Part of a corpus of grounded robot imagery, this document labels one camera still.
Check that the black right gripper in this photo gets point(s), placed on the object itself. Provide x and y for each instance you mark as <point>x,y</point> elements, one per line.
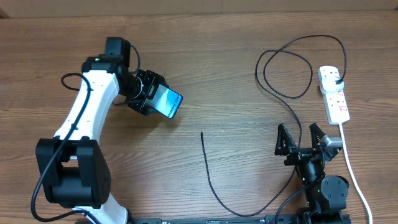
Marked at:
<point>288,147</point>

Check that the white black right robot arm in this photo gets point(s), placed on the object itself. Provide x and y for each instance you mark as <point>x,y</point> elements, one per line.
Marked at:
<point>326,194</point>

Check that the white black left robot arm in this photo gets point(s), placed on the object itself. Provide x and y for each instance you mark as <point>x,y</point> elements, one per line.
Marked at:
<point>74,175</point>

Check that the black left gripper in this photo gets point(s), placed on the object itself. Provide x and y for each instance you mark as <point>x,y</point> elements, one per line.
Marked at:
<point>153,79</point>

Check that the blue Galaxy smartphone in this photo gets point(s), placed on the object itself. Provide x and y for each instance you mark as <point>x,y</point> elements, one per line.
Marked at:
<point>165,101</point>

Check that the white charger plug adapter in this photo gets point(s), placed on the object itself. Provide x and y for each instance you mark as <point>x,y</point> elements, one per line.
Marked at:
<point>331,84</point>

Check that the white power strip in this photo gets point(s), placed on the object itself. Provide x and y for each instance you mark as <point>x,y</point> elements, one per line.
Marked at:
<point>335,103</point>

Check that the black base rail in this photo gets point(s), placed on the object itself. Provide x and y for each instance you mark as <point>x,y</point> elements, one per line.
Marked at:
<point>217,221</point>

